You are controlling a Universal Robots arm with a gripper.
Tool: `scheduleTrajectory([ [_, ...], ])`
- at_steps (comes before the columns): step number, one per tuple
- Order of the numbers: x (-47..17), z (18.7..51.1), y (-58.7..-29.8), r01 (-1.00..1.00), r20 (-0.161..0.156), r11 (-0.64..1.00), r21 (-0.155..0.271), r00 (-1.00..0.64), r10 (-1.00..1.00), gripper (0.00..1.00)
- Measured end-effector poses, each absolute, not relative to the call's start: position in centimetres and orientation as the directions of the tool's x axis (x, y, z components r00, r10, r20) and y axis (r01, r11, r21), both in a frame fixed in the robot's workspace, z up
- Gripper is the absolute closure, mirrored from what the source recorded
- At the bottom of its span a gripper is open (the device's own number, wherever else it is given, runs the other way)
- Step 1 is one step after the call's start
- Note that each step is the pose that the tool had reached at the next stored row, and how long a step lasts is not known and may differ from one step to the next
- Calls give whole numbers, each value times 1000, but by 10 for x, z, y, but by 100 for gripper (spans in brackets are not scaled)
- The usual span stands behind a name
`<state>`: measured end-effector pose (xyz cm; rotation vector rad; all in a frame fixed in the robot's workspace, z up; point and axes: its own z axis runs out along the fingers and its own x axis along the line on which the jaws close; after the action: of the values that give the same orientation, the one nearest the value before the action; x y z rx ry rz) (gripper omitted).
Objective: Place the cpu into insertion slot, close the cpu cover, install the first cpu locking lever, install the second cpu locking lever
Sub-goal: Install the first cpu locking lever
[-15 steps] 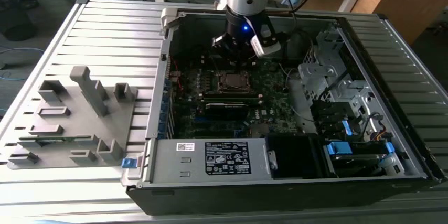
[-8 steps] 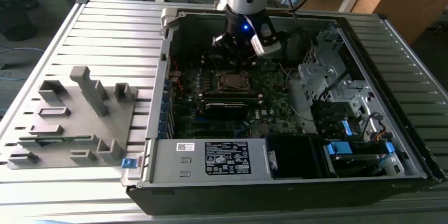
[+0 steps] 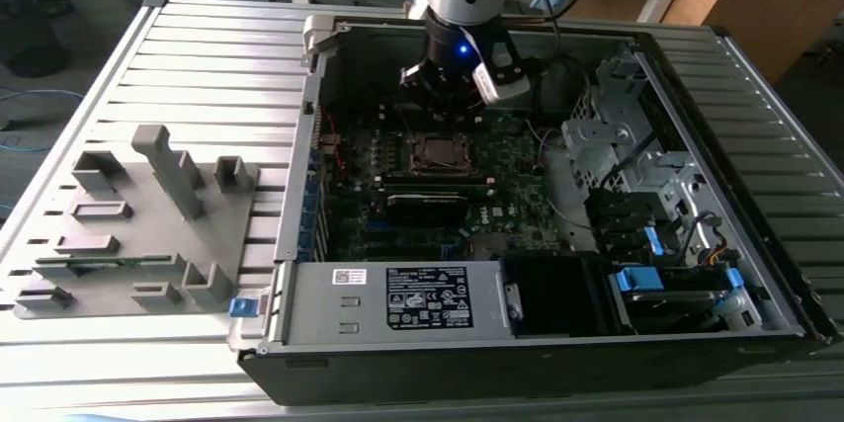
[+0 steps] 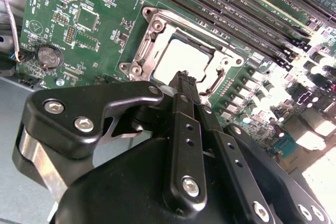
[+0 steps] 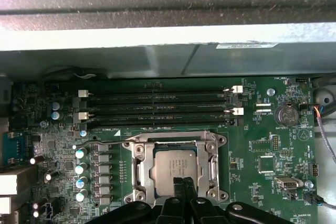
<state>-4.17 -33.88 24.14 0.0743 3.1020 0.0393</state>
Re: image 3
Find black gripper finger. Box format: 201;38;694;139
398;63;461;125

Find square silver CPU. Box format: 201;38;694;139
422;138;466;167

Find metal socket cover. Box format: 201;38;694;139
409;132;478;175

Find CPU socket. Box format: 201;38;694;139
403;130;482;177

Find RAM slot black clips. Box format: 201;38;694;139
381;172;498;180
381;184;498;191

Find blue expansion slot retainer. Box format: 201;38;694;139
298;142;329;264

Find black graphics card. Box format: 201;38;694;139
386;193;474;229

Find perforated metal drive cage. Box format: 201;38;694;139
558;43;667;199

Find green motherboard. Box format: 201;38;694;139
314;108;586;265

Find grey chipset heatsink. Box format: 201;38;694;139
473;232;511;259

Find silver power supply unit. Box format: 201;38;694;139
261;259;518;352

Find blue disk carrier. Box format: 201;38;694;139
611;265;751;335
641;225;666;256

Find grey parts rack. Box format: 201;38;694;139
11;124;263;320

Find blue case latch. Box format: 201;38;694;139
227;296;261;320

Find green RAM stick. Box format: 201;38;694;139
37;253;178;276

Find black waste bin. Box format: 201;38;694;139
5;19;71;79

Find black hard disk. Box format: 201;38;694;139
623;288;722;335

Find black PC case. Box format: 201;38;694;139
227;14;844;406

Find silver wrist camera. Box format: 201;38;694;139
471;38;534;106

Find black looped wire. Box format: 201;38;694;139
531;56;590;115

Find thin white wire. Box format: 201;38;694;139
533;126;566;169

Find black drive bay bracket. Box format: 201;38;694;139
583;188;669;251

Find blue floor cable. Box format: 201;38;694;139
0;87;87;154

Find coloured wire bundle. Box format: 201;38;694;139
702;245;742;266

